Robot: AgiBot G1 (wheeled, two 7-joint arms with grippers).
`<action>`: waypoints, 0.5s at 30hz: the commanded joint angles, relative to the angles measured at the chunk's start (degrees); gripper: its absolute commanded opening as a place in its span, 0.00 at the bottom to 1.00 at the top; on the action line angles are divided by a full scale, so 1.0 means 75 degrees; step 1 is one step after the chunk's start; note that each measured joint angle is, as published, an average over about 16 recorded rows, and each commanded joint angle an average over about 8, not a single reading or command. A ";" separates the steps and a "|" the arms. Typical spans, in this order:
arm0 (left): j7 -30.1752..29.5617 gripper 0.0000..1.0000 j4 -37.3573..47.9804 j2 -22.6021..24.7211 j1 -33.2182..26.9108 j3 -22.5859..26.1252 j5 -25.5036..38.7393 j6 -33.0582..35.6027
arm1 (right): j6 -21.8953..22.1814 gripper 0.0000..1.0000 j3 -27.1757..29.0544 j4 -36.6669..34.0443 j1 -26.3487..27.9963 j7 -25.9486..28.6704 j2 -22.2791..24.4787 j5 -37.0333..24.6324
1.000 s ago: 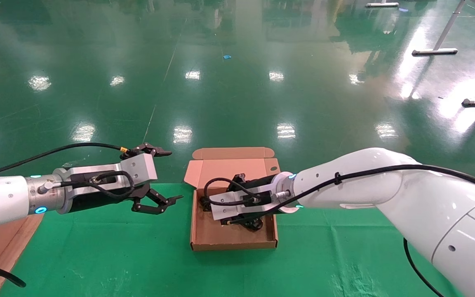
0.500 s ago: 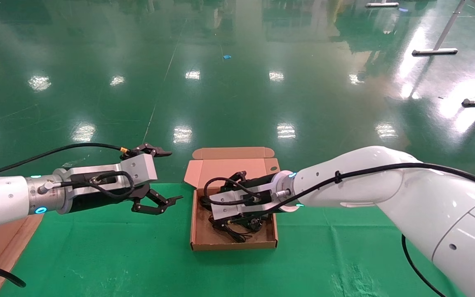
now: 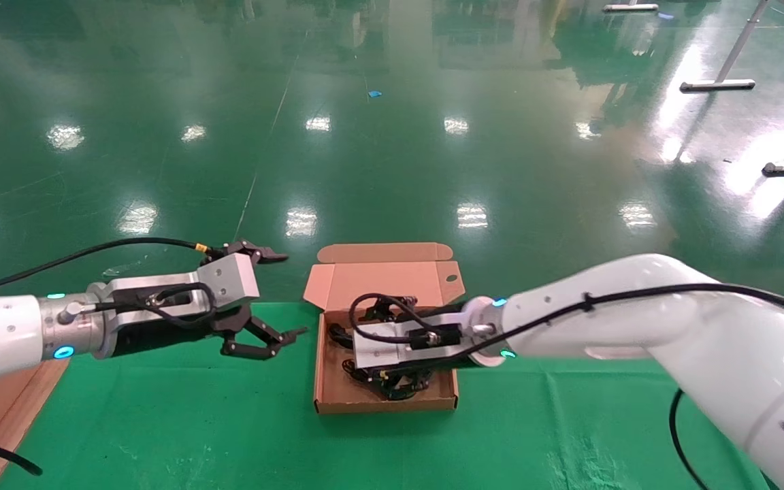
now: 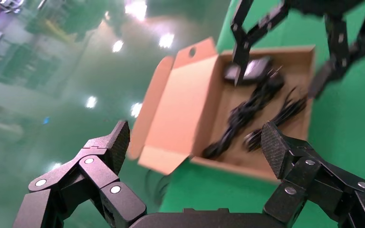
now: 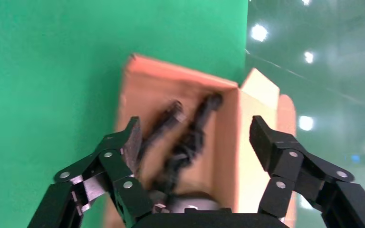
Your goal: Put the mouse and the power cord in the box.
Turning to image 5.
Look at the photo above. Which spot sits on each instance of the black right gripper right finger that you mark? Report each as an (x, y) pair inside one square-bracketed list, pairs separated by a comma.
[(295, 170)]

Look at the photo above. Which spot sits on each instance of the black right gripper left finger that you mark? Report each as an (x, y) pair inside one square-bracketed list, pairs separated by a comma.
[(107, 176)]

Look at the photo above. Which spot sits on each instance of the small open cardboard box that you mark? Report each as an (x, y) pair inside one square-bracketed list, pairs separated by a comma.
[(233, 141)]

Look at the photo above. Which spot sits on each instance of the green table cloth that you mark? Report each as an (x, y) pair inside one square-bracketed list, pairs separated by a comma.
[(59, 78)]

